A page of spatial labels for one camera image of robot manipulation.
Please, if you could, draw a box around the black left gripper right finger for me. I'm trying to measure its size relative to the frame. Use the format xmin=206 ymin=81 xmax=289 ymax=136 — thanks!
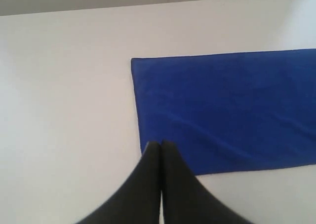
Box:
xmin=160 ymin=140 xmax=251 ymax=224

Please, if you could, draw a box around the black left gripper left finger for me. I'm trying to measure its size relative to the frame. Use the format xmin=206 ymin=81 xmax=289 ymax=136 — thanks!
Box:
xmin=79 ymin=141 xmax=161 ymax=224

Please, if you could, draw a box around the blue terry towel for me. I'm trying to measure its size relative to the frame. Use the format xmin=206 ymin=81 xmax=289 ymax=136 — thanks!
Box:
xmin=131 ymin=49 xmax=316 ymax=175

